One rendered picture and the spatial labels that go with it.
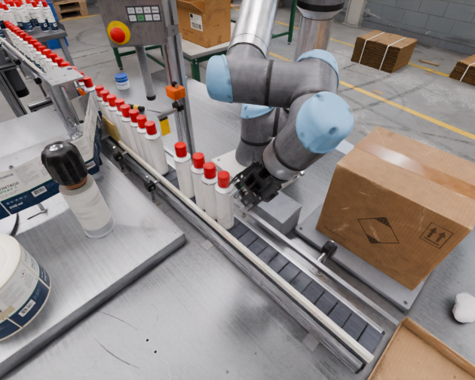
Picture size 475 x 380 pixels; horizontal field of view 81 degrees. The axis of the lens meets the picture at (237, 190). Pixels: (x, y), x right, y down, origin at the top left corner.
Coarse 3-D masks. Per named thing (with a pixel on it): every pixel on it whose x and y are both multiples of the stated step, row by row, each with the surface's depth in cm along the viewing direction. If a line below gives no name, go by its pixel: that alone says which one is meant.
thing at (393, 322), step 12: (240, 204) 81; (252, 216) 78; (288, 240) 72; (300, 252) 70; (312, 264) 68; (336, 276) 65; (348, 288) 63; (360, 300) 62; (384, 312) 59; (396, 324) 57
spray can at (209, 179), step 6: (210, 162) 75; (204, 168) 74; (210, 168) 73; (204, 174) 75; (210, 174) 75; (216, 174) 78; (204, 180) 76; (210, 180) 76; (216, 180) 76; (204, 186) 77; (210, 186) 76; (204, 192) 79; (210, 192) 78; (204, 198) 81; (210, 198) 80; (204, 204) 84; (210, 204) 82; (210, 210) 84; (210, 216) 86; (216, 216) 86
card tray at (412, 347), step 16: (400, 336) 68; (416, 336) 68; (432, 336) 65; (384, 352) 65; (400, 352) 65; (416, 352) 65; (432, 352) 65; (448, 352) 64; (384, 368) 63; (400, 368) 63; (416, 368) 63; (432, 368) 63; (448, 368) 63; (464, 368) 62
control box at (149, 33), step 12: (108, 0) 72; (120, 0) 72; (132, 0) 73; (144, 0) 73; (156, 0) 74; (108, 12) 74; (120, 12) 74; (108, 24) 76; (120, 24) 76; (132, 24) 77; (144, 24) 77; (156, 24) 78; (108, 36) 78; (132, 36) 79; (144, 36) 79; (156, 36) 80
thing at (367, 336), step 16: (176, 176) 102; (208, 224) 86; (240, 224) 86; (224, 240) 82; (240, 240) 82; (256, 240) 82; (272, 256) 78; (288, 272) 75; (304, 272) 75; (304, 288) 72; (320, 288) 72; (320, 304) 69; (336, 304) 69; (336, 320) 66; (352, 320) 66; (336, 336) 63; (352, 336) 63; (368, 336) 63; (352, 352) 61
